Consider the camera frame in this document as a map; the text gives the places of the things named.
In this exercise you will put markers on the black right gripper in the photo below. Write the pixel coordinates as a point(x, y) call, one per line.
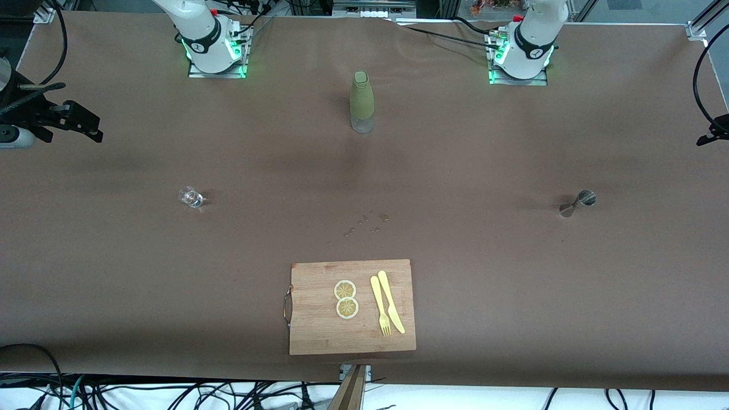
point(24, 110)

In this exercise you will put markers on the steel double jigger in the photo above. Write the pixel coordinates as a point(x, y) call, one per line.
point(584, 199)

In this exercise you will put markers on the clear glass measuring cup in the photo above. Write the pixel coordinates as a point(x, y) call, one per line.
point(191, 197)

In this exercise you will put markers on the brown table cover sheet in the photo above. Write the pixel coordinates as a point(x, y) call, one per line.
point(171, 285)

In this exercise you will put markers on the orange item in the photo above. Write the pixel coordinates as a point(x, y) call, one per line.
point(490, 5)

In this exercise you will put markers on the green sleeved glass bottle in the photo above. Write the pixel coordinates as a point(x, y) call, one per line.
point(362, 97)

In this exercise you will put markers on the grey device with white sockets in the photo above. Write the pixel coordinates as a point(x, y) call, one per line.
point(376, 7)

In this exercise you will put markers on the lemon slice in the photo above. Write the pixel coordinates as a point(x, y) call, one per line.
point(345, 290)
point(347, 308)

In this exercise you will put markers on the yellow plastic knife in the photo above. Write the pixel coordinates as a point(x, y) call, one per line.
point(390, 299)

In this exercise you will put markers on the yellow plastic fork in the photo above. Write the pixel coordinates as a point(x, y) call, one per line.
point(378, 299)

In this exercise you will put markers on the aluminium frame bracket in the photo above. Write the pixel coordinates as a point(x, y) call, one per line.
point(44, 12)
point(696, 31)

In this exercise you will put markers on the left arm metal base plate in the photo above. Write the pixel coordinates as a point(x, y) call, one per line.
point(541, 80)

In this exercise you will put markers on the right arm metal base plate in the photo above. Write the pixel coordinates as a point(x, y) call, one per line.
point(242, 71)

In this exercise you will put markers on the small metal bracket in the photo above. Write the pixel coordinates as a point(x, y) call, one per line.
point(368, 371)

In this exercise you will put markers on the wooden post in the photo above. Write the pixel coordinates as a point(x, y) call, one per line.
point(350, 393)

